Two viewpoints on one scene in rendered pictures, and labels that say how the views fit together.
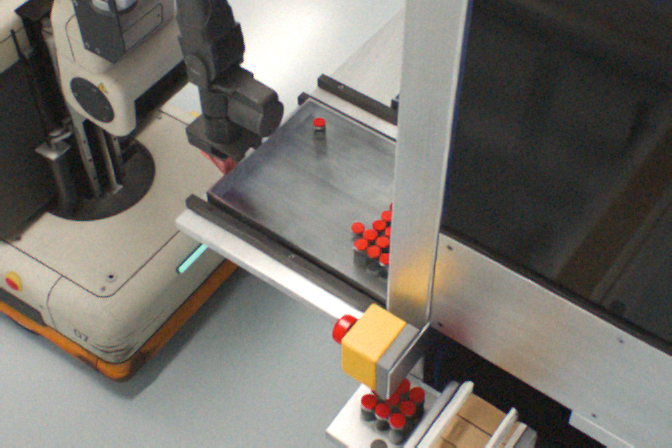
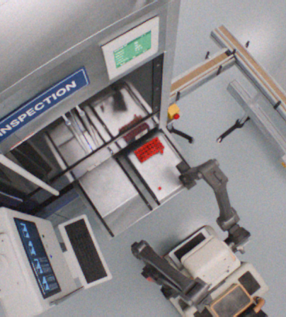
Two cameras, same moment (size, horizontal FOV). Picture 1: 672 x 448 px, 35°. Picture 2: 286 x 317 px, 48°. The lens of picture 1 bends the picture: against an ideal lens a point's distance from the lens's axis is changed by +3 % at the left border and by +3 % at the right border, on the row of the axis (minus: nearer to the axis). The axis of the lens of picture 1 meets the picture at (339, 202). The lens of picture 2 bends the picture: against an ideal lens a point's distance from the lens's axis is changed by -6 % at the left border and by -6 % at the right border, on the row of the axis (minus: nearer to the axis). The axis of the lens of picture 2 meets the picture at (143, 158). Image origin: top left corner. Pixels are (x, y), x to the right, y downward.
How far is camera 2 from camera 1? 1.75 m
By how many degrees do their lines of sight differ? 54
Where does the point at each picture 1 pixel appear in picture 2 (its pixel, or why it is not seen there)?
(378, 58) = (132, 215)
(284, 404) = (166, 211)
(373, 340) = (173, 107)
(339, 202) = (161, 168)
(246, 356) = (172, 228)
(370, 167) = (149, 176)
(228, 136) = not seen: hidden behind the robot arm
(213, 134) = not seen: hidden behind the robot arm
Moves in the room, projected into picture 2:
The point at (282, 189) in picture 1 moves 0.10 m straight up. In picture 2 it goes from (173, 176) to (175, 173)
